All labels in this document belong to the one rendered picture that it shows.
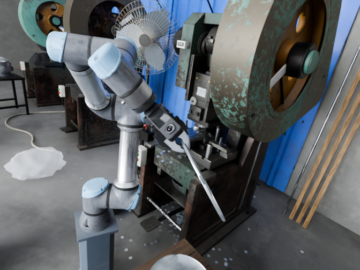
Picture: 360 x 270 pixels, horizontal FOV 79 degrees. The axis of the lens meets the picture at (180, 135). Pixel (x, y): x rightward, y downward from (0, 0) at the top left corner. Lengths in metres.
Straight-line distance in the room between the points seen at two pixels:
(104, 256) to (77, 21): 1.86
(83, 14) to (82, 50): 1.72
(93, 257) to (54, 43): 1.01
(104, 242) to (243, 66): 1.03
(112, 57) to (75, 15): 1.82
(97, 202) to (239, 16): 0.95
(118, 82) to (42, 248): 1.44
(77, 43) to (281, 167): 2.27
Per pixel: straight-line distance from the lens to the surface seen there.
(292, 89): 1.45
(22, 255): 1.82
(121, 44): 0.62
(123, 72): 0.53
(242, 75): 0.84
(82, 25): 2.35
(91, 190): 1.08
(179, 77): 1.45
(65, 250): 1.77
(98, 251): 1.30
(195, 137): 1.40
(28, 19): 3.98
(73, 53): 0.65
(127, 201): 1.08
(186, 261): 1.22
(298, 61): 1.11
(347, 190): 2.49
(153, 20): 2.00
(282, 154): 2.50
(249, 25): 0.86
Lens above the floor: 1.34
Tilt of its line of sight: 23 degrees down
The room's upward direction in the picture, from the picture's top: 9 degrees clockwise
